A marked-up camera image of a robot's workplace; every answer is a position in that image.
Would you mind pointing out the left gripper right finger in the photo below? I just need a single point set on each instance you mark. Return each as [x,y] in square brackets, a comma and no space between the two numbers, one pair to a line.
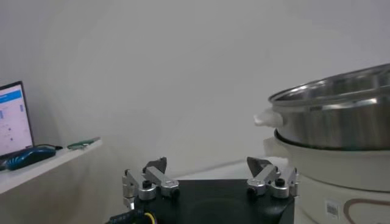
[268,176]

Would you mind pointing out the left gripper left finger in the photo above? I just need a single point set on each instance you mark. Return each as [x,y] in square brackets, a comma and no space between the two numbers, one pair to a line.
[152,178]

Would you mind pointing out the stainless steel steamer basket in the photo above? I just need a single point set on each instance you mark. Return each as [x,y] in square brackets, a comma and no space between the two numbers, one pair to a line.
[335,124]

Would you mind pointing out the cream electric cooker base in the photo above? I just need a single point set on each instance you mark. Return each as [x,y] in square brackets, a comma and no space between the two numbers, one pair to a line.
[335,170]

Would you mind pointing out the white side table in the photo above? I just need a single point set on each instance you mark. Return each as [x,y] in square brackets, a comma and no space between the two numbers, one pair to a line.
[45,170]

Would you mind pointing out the blue computer mouse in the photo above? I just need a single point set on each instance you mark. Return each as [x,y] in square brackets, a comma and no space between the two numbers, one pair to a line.
[30,156]

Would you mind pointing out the black laptop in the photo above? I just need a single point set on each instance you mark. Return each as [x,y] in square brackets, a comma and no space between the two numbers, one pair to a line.
[12,121]

